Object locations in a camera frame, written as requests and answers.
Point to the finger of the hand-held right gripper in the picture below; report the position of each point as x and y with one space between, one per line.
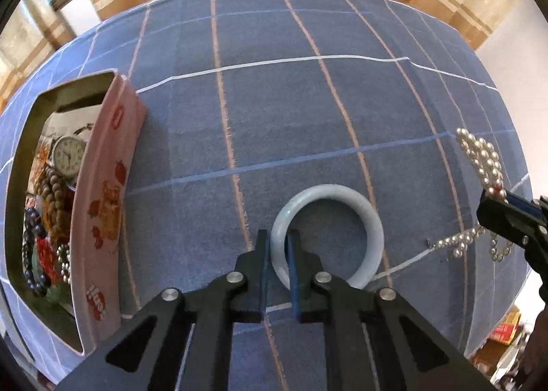
524 202
501 217

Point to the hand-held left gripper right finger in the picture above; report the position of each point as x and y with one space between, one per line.
293 262

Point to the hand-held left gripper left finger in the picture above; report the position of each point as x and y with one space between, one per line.
266 254

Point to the pale jade bangle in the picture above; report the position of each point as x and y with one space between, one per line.
329 193

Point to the pink tin box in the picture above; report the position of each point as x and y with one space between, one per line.
107 160

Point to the wrist watch white dial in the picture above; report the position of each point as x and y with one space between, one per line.
68 155

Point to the red yellow box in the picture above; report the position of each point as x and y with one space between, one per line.
505 327

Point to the blue checked tablecloth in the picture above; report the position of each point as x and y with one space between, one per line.
278 117

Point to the printed paper sheet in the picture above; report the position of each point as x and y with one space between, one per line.
70 119

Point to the narrow beige brown-striped curtain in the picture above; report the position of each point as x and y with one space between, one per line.
25 40

